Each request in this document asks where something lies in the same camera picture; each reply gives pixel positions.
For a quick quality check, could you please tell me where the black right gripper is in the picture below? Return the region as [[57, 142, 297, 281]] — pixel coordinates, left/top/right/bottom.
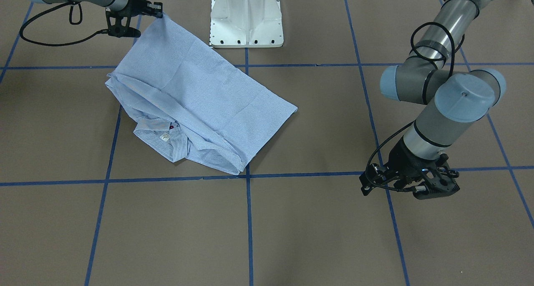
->
[[125, 0, 163, 18]]

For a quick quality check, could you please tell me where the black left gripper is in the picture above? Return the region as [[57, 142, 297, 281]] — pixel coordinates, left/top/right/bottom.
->
[[359, 139, 434, 196]]

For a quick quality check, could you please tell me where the light blue striped shirt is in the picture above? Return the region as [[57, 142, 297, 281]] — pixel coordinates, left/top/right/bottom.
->
[[106, 14, 297, 175]]

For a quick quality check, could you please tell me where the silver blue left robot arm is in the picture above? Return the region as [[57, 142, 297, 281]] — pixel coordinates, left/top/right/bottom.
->
[[359, 0, 506, 199]]

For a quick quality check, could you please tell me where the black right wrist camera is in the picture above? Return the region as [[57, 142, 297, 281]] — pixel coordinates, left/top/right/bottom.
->
[[105, 9, 141, 38]]

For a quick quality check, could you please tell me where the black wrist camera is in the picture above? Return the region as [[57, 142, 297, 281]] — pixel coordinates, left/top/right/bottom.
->
[[105, 9, 141, 38], [413, 153, 460, 199]]

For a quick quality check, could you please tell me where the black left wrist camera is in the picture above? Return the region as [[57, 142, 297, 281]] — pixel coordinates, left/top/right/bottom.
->
[[413, 153, 460, 199]]

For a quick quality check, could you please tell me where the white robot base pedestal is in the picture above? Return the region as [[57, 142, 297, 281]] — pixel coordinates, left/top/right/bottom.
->
[[209, 0, 284, 48]]

